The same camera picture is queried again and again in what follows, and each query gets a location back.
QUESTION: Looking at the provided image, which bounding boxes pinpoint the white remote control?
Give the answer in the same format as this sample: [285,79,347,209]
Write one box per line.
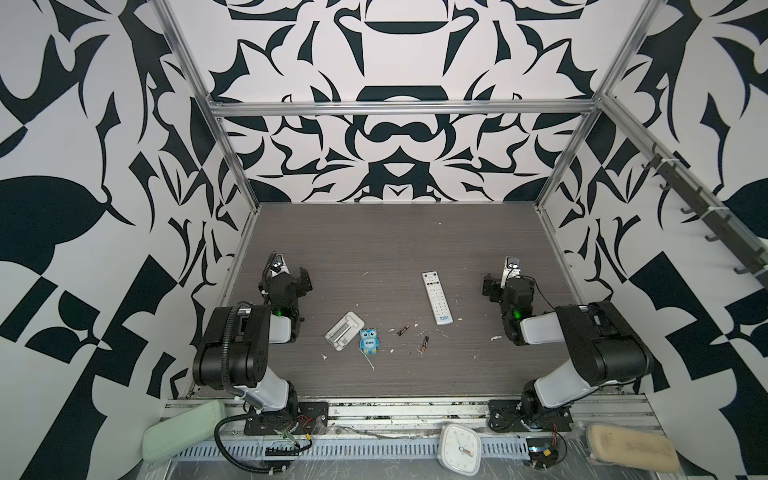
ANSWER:
[421,271,453,326]

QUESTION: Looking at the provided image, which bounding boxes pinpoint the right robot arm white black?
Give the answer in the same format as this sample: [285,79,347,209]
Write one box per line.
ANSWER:
[482,273,655,432]

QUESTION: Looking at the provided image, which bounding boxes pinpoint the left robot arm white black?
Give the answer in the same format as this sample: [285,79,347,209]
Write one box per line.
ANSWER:
[192,253,313,413]

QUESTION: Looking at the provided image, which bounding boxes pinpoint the white battery cover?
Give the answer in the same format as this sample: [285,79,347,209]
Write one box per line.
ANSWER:
[325,311,365,352]

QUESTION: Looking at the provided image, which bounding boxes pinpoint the blue owl toy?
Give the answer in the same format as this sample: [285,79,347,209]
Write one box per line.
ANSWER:
[359,328,380,355]

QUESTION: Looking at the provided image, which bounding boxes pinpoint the small green circuit board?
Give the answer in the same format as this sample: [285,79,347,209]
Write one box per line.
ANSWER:
[526,438,560,471]

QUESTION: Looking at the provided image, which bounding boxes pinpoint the green foam pad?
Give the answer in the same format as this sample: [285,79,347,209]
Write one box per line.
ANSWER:
[142,400,226,463]

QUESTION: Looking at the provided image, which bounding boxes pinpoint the white square clock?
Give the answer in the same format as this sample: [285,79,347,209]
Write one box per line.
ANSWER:
[437,423,482,477]

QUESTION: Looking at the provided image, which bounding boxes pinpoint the beige foam pad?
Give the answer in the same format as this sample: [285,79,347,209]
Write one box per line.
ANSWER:
[586,424,681,473]

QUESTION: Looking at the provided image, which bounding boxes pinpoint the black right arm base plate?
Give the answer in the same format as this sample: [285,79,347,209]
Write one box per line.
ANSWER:
[487,399,573,433]

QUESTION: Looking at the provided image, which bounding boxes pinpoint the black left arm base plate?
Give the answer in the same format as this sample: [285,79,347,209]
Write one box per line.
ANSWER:
[244,401,329,436]

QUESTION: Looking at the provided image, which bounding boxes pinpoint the white slotted cable duct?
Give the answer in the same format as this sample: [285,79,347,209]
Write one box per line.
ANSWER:
[170,437,535,462]

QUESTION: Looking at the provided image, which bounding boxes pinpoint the aluminium frame top bar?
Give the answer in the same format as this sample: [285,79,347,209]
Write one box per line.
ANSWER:
[211,99,590,118]

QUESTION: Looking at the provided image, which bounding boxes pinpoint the aluminium frame corner post left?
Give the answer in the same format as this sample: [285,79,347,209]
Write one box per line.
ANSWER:
[150,0,260,213]

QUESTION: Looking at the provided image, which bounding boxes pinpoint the aluminium frame corner post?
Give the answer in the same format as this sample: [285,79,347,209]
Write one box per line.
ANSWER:
[150,0,260,213]
[535,0,666,210]

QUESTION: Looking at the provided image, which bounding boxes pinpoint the aluminium frame corner post right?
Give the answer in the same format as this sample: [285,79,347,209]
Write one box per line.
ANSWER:
[535,0,666,210]

